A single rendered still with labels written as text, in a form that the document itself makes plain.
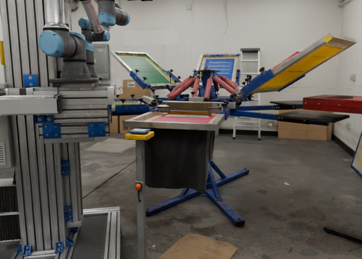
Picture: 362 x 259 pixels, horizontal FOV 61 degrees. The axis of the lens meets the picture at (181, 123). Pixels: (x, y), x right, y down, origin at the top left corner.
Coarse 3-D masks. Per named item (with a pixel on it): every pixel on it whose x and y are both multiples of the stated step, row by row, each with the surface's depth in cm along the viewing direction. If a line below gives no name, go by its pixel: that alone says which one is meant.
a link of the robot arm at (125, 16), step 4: (96, 0) 150; (116, 4) 150; (120, 8) 150; (124, 12) 150; (124, 16) 149; (128, 16) 153; (120, 20) 147; (124, 20) 150; (128, 20) 154; (116, 24) 151; (120, 24) 151; (124, 24) 154
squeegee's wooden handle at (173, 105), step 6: (168, 102) 247; (174, 102) 246; (180, 102) 245; (186, 102) 244; (192, 102) 243; (198, 102) 242; (204, 102) 241; (210, 102) 241; (174, 108) 246; (180, 108) 245; (186, 108) 244; (192, 108) 243; (198, 108) 242; (204, 108) 241
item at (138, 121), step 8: (152, 112) 238; (160, 112) 256; (128, 120) 197; (136, 120) 206; (216, 120) 197; (168, 128) 189; (176, 128) 188; (184, 128) 187; (192, 128) 185; (200, 128) 184; (208, 128) 183; (216, 128) 182
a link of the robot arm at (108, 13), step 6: (102, 0) 135; (108, 0) 136; (114, 0) 138; (102, 6) 136; (108, 6) 136; (114, 6) 139; (102, 12) 136; (108, 12) 136; (114, 12) 139; (120, 12) 145; (102, 18) 137; (108, 18) 137; (114, 18) 139; (120, 18) 146; (102, 24) 138; (108, 24) 138; (114, 24) 140
